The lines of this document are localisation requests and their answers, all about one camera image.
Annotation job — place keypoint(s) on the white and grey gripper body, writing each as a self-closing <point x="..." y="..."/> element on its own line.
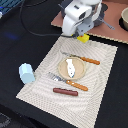
<point x="80" y="16"/>

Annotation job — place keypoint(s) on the yellow box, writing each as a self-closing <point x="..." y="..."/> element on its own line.
<point x="83" y="38"/>

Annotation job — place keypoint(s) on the white fish toy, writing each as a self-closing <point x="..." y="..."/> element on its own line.
<point x="70" y="68"/>

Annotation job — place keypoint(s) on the brown grilled sausage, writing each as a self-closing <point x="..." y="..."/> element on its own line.
<point x="65" y="91"/>

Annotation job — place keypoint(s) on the light blue cup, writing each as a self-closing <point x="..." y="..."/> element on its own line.
<point x="26" y="73"/>

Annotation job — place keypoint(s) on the dark grey frying pan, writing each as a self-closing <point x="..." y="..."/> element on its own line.
<point x="100" y="20"/>

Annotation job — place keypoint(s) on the black stove burner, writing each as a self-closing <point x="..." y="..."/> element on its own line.
<point x="104" y="7"/>

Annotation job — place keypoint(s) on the beige bowl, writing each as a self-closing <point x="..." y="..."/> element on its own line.
<point x="124" y="16"/>

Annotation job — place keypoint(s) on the round wooden plate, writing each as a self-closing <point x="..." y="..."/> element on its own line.
<point x="78" y="64"/>

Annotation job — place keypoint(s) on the beige woven placemat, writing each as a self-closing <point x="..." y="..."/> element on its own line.
<point x="80" y="111"/>

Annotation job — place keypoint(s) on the knife with wooden handle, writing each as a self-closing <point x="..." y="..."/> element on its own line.
<point x="83" y="58"/>

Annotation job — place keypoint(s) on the fork with wooden handle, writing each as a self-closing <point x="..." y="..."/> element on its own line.
<point x="69" y="82"/>

